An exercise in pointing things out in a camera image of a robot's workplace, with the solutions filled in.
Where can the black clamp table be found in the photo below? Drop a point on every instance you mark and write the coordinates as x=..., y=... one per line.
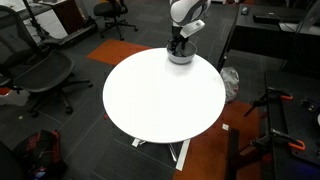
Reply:
x=293, y=130

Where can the red and black bag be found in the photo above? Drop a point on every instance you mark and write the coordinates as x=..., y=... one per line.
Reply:
x=40, y=153

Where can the silver monitor stand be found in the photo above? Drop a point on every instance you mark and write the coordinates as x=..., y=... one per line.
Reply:
x=311, y=16

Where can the black office desk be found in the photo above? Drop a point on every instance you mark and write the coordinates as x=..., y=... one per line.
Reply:
x=260, y=36

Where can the white bowl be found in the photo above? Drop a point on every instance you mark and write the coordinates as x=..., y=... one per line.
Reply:
x=181, y=60

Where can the white workbench with cabinets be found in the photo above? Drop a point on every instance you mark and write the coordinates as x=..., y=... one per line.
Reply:
x=53, y=23

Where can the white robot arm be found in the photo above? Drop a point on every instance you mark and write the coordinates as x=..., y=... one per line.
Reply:
x=186, y=10

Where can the black keyboard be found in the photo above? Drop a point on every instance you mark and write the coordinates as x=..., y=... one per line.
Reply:
x=266, y=17

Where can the black swivel office chair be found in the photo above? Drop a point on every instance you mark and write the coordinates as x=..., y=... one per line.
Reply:
x=110, y=8

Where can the dark wood cabinet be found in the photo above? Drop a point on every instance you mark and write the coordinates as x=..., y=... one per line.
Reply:
x=68, y=15

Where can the white floor base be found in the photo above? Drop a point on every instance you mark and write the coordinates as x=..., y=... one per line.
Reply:
x=15, y=98

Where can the black mesh office chair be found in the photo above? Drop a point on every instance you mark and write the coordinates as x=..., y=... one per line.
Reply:
x=43, y=73

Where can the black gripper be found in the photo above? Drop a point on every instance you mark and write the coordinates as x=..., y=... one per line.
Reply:
x=176, y=35

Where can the black upright post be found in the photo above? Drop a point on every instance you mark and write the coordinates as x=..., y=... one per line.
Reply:
x=232, y=156

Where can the gray computer mouse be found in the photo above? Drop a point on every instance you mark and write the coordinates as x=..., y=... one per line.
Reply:
x=245, y=10

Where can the black electric scooter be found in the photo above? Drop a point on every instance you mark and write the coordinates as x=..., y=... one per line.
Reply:
x=70, y=35

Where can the white table base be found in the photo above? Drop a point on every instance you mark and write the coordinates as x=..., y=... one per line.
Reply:
x=182, y=155

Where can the white paper scrap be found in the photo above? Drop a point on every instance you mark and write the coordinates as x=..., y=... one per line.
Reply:
x=225, y=127

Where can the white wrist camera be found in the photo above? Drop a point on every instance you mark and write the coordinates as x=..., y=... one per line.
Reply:
x=192, y=29

